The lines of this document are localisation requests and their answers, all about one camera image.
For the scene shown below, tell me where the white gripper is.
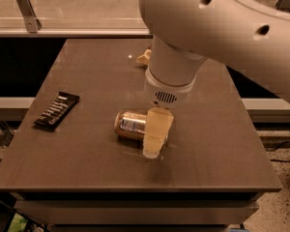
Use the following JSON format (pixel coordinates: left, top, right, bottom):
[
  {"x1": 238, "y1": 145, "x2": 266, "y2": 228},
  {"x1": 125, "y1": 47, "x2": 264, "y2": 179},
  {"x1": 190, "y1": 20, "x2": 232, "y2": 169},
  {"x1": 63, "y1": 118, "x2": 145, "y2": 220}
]
[{"x1": 143, "y1": 69, "x2": 195, "y2": 159}]

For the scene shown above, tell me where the orange soda can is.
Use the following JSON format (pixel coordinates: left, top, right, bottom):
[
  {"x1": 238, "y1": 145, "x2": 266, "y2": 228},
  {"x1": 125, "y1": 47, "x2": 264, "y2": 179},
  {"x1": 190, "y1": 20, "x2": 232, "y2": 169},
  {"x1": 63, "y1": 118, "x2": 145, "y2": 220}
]
[{"x1": 114, "y1": 110, "x2": 146, "y2": 140}]

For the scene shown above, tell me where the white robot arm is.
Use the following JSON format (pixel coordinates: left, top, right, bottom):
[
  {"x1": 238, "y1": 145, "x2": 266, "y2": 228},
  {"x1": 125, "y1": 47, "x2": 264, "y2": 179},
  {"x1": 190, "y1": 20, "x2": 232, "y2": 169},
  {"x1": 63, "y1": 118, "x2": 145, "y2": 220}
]
[{"x1": 139, "y1": 0, "x2": 290, "y2": 109}]

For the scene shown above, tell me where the brown chip bag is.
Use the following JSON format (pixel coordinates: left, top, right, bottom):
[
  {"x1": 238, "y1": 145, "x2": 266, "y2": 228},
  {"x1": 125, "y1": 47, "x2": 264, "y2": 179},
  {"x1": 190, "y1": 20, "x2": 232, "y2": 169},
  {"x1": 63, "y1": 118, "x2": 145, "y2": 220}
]
[{"x1": 136, "y1": 49, "x2": 152, "y2": 65}]

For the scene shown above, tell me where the black snack bar wrapper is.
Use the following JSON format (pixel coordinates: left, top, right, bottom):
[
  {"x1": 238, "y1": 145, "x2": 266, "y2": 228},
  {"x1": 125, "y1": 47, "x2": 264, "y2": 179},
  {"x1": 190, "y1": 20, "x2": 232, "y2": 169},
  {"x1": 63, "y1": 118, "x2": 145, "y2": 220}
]
[{"x1": 34, "y1": 92, "x2": 80, "y2": 130}]

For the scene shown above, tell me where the glass barrier panel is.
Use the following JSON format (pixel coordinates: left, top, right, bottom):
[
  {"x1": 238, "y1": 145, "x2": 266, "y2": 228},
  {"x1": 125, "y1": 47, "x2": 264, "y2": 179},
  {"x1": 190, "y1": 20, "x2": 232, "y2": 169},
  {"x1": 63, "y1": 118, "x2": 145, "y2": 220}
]
[{"x1": 0, "y1": 0, "x2": 290, "y2": 38}]

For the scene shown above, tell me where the green printed object on floor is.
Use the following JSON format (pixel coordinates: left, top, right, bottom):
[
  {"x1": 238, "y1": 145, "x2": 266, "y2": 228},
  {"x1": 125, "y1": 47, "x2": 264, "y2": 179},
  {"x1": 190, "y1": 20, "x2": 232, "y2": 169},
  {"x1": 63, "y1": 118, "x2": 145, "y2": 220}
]
[{"x1": 3, "y1": 211, "x2": 46, "y2": 232}]

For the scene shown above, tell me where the black floor cable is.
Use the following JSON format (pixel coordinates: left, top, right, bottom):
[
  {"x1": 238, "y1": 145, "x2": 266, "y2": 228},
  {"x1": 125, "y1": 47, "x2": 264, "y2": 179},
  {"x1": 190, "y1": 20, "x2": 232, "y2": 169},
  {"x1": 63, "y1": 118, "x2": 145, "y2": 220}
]
[{"x1": 264, "y1": 140, "x2": 290, "y2": 163}]

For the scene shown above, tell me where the left metal glass bracket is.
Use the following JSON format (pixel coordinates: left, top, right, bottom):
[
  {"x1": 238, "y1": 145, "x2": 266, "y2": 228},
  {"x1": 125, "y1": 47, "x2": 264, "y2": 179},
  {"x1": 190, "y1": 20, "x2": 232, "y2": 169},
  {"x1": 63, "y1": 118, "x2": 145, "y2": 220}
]
[{"x1": 16, "y1": 0, "x2": 42, "y2": 33}]

